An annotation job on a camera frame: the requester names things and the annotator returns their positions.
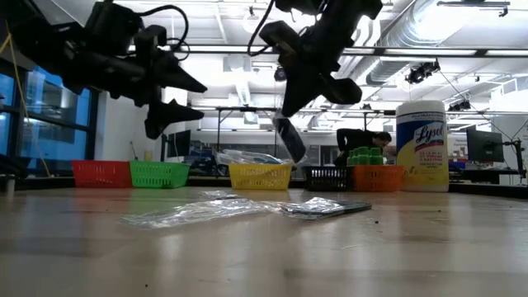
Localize plastic black comb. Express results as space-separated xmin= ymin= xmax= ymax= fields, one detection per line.
xmin=279 ymin=196 xmax=373 ymax=221
xmin=273 ymin=115 xmax=309 ymax=166
xmin=200 ymin=189 xmax=251 ymax=203

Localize black overhead beam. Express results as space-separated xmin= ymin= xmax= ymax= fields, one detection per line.
xmin=181 ymin=43 xmax=528 ymax=59

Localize black plastic basket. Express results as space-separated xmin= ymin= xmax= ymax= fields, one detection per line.
xmin=302 ymin=165 xmax=355 ymax=192

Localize Lysol wipes canister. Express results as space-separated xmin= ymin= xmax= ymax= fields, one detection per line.
xmin=395 ymin=99 xmax=450 ymax=193

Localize blue white toothbrush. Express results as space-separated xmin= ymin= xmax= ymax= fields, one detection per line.
xmin=234 ymin=150 xmax=295 ymax=166

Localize person's feet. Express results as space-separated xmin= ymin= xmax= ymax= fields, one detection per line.
xmin=335 ymin=128 xmax=394 ymax=167

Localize green plastic basket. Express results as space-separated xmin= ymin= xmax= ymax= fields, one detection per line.
xmin=129 ymin=160 xmax=191 ymax=190

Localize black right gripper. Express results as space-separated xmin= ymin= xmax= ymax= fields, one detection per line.
xmin=281 ymin=16 xmax=363 ymax=119

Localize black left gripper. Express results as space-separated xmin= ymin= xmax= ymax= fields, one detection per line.
xmin=61 ymin=24 xmax=208 ymax=140

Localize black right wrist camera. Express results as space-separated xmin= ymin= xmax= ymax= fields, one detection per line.
xmin=257 ymin=20 xmax=305 ymax=59

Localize orange hanging cord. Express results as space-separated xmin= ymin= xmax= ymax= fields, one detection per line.
xmin=0 ymin=20 xmax=52 ymax=178

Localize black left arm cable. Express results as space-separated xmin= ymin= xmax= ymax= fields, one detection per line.
xmin=138 ymin=3 xmax=191 ymax=62

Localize black computer monitor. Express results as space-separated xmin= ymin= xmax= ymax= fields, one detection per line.
xmin=465 ymin=128 xmax=506 ymax=164

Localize orange plastic basket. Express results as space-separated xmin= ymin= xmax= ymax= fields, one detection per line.
xmin=350 ymin=164 xmax=406 ymax=193

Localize silver ventilation duct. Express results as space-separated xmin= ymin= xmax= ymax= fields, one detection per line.
xmin=342 ymin=0 xmax=446 ymax=108

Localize black background desk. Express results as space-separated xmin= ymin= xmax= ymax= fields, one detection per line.
xmin=448 ymin=166 xmax=528 ymax=200

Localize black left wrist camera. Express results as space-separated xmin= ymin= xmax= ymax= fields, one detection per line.
xmin=84 ymin=1 xmax=144 ymax=57

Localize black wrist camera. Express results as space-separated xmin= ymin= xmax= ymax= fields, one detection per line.
xmin=84 ymin=1 xmax=144 ymax=57
xmin=257 ymin=20 xmax=305 ymax=59

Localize clear plastic wrapped comb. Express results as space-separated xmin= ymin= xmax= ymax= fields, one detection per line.
xmin=118 ymin=197 xmax=281 ymax=230

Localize clear plastic toothbrush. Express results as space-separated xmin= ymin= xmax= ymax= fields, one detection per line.
xmin=214 ymin=148 xmax=252 ymax=166

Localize red plastic basket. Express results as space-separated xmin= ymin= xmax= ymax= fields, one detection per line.
xmin=70 ymin=159 xmax=134 ymax=190

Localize yellow plastic basket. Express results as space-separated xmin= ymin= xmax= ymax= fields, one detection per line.
xmin=228 ymin=163 xmax=294 ymax=191

